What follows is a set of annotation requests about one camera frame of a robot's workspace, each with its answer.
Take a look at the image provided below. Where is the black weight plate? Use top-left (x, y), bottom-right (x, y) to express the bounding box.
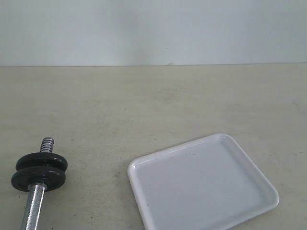
top-left (15, 152), bottom-right (68, 172)

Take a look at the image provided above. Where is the chrome threaded dumbbell bar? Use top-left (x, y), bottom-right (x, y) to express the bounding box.
top-left (19, 137), bottom-right (57, 230)

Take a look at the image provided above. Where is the white rectangular tray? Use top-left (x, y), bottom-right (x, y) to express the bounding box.
top-left (127, 133), bottom-right (279, 230)

